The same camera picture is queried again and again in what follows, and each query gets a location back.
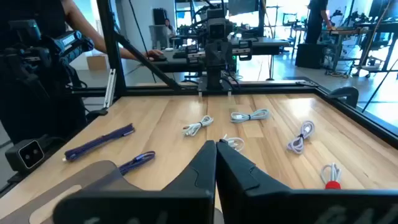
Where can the workbench with equipment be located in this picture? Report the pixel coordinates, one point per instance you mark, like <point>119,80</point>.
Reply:
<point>357,31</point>

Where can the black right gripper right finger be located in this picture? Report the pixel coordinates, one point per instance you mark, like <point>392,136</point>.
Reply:
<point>233,180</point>

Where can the person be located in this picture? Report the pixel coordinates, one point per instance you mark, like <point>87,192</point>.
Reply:
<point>31,118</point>
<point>169,29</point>
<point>315,21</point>

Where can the black frame clamp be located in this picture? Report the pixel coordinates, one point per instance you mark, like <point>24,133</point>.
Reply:
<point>345,93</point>

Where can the black table-level camera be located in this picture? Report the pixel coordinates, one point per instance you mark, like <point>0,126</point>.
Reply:
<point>28,154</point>

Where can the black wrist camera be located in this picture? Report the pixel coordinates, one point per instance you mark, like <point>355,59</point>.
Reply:
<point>218,29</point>

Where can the cardboard box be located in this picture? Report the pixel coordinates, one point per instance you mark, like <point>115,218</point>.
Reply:
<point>97,62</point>

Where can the dark grey desk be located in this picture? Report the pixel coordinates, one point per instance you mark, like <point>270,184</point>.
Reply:
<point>180,63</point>
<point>264,43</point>

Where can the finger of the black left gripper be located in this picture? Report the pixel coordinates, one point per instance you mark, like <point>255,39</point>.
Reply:
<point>213,54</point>
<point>225,54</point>

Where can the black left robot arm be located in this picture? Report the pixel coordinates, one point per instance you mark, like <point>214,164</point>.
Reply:
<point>215,77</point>

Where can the silver aluminium bracket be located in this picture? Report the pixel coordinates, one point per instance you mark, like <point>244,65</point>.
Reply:
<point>109,88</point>

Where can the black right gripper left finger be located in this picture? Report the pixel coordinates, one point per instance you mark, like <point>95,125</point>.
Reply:
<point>199,177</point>

